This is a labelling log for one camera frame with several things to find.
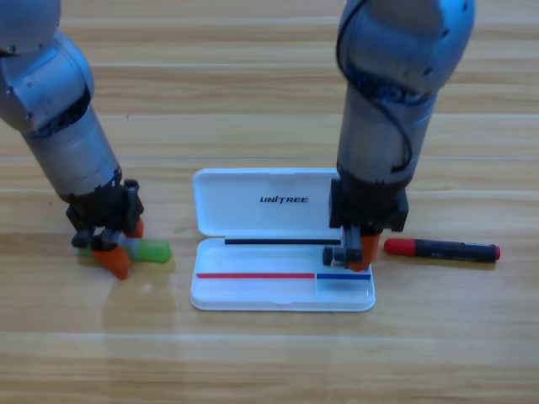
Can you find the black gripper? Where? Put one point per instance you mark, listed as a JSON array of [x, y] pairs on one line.
[[370, 206], [105, 212]]

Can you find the green glue stick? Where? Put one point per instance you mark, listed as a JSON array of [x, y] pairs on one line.
[[153, 250]]

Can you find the red and black marker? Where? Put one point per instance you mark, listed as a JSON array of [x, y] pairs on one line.
[[442, 250]]

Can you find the white Unitree pencil case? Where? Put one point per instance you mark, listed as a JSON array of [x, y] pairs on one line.
[[252, 294]]

